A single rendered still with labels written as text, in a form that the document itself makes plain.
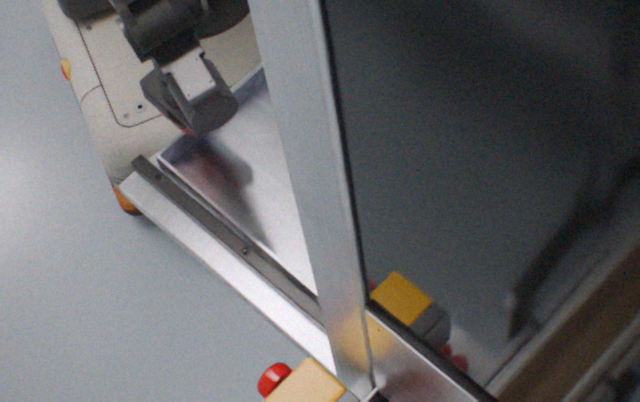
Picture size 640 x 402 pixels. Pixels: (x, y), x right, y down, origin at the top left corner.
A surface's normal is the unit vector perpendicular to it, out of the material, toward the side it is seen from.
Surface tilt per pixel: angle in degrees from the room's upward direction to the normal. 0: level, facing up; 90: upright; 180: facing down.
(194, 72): 11
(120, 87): 0
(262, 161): 0
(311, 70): 90
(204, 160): 0
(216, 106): 94
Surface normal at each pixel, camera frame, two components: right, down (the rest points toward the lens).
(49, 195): -0.10, -0.51
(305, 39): -0.69, 0.65
